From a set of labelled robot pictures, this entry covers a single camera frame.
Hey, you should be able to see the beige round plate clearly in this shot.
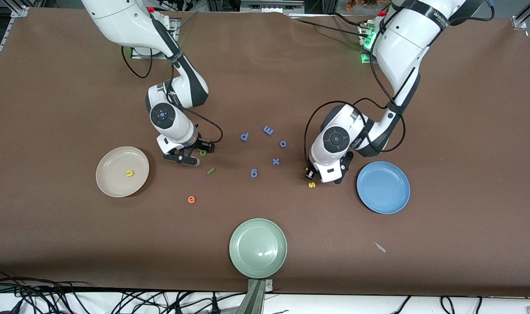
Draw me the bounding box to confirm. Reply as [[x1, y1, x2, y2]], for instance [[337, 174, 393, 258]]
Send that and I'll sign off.
[[96, 146, 150, 198]]

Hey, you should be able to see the black base power cable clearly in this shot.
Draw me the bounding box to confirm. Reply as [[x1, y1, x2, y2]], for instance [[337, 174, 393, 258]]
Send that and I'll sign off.
[[291, 17, 366, 38], [330, 12, 366, 27]]

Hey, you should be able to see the green round plate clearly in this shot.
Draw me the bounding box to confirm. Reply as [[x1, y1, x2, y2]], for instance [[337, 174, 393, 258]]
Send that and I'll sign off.
[[229, 218, 288, 279]]

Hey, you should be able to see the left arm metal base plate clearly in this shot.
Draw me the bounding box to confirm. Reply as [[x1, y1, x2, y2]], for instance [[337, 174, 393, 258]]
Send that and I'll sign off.
[[361, 22, 379, 64]]

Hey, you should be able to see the blue round plate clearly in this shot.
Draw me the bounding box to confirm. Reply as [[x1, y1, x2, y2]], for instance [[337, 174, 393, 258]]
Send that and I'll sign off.
[[356, 161, 410, 215]]

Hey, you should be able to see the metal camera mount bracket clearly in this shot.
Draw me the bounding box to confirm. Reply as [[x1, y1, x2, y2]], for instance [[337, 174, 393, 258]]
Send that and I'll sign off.
[[236, 279, 274, 314]]

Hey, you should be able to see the brown table cover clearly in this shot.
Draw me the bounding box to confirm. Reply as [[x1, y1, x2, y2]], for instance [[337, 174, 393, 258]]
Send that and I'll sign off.
[[0, 7, 530, 298]]

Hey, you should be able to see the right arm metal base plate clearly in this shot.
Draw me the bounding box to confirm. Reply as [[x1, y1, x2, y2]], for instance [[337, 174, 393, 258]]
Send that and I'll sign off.
[[130, 17, 181, 60]]

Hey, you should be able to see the aluminium profile frame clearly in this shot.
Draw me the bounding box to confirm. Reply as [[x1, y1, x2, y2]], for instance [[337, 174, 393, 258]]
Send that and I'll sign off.
[[240, 0, 305, 14]]

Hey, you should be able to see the tangled black cable bundle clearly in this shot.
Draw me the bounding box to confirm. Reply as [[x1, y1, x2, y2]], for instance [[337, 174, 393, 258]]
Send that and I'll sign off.
[[0, 270, 248, 314]]

